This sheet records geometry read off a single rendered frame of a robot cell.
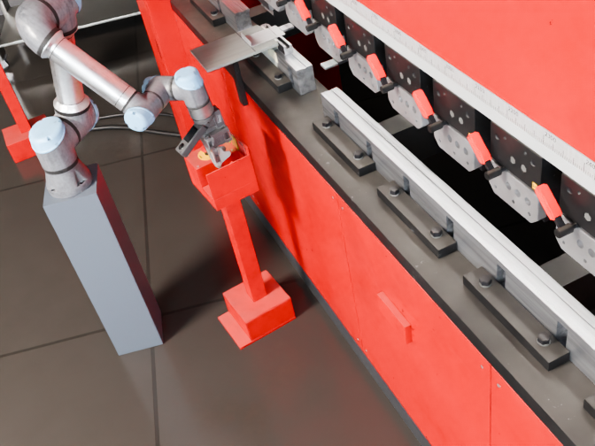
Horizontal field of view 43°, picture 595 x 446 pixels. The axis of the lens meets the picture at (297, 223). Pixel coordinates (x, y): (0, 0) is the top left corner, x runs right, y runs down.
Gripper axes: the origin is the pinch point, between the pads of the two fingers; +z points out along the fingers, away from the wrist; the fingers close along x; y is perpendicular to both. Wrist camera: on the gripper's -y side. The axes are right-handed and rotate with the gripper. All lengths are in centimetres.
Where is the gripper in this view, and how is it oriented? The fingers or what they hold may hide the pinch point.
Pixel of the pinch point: (217, 166)
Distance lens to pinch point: 243.7
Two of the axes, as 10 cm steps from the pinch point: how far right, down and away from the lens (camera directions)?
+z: 2.4, 7.0, 6.7
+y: 8.3, -5.1, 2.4
